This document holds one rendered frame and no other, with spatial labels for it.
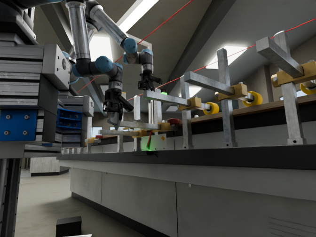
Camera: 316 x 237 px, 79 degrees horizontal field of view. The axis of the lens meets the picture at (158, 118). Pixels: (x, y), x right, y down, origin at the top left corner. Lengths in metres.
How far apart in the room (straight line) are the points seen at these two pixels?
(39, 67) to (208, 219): 1.14
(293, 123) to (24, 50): 0.87
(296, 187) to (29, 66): 0.91
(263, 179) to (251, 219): 0.34
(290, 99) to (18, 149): 0.92
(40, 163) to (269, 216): 7.47
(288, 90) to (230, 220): 0.74
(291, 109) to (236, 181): 0.36
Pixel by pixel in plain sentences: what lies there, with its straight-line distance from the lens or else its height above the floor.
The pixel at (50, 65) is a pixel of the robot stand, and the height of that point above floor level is 0.93.
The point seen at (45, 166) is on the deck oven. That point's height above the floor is 0.33.
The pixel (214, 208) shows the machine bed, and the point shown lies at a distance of 1.26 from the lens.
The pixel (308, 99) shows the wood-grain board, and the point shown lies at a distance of 0.98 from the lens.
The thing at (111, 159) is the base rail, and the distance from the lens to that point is 1.72.
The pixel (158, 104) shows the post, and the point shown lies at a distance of 1.27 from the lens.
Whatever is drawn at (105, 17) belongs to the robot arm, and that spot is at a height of 1.48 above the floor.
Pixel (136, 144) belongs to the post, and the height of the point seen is 0.75.
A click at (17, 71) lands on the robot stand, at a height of 0.91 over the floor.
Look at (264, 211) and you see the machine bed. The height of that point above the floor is 0.40.
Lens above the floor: 0.68
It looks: 10 degrees up
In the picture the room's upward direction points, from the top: 1 degrees counter-clockwise
